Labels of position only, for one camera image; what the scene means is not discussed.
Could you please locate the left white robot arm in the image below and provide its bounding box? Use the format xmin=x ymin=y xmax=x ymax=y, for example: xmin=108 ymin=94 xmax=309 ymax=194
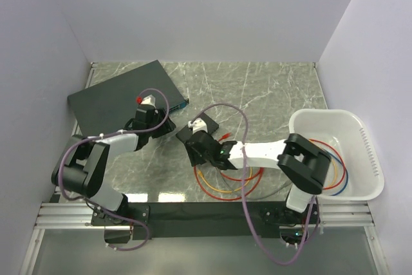
xmin=51 ymin=104 xmax=176 ymax=225

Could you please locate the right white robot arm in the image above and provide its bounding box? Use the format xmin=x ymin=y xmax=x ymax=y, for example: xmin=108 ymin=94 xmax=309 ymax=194
xmin=184 ymin=130 xmax=331 ymax=223

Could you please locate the small black flat box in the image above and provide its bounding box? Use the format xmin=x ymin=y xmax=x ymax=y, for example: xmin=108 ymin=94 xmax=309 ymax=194
xmin=176 ymin=113 xmax=219 ymax=143

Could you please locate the white plastic bin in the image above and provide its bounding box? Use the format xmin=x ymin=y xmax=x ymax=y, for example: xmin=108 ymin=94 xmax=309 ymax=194
xmin=289 ymin=109 xmax=384 ymax=202

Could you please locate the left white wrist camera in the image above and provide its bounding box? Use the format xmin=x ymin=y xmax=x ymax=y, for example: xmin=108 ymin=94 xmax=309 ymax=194
xmin=136 ymin=95 xmax=156 ymax=107

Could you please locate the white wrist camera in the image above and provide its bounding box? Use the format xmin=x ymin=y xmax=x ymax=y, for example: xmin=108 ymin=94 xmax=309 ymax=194
xmin=187 ymin=118 xmax=208 ymax=134
xmin=136 ymin=95 xmax=156 ymax=107

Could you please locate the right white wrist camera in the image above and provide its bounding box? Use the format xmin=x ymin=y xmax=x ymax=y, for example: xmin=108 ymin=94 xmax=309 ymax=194
xmin=187 ymin=118 xmax=208 ymax=134

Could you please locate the red ethernet cable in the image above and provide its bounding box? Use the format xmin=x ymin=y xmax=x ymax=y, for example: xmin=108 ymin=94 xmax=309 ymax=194
xmin=192 ymin=132 xmax=265 ymax=199

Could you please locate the large black network switch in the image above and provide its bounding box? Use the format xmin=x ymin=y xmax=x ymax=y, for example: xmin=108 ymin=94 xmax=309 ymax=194
xmin=68 ymin=61 xmax=189 ymax=136

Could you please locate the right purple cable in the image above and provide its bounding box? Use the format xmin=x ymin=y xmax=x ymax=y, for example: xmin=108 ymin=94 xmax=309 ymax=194
xmin=192 ymin=103 xmax=321 ymax=266

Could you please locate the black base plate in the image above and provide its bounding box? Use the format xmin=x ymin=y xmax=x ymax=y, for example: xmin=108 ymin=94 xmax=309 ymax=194
xmin=89 ymin=202 xmax=323 ymax=241

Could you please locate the blue cable in bin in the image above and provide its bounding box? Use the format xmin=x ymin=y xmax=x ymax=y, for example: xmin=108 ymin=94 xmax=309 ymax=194
xmin=321 ymin=146 xmax=350 ymax=197

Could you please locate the red cable in bin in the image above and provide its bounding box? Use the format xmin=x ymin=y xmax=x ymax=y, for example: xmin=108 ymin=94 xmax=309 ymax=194
xmin=308 ymin=138 xmax=347 ymax=191

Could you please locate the aluminium frame rail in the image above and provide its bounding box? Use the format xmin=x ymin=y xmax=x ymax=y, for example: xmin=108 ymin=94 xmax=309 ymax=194
xmin=35 ymin=201 xmax=375 ymax=229

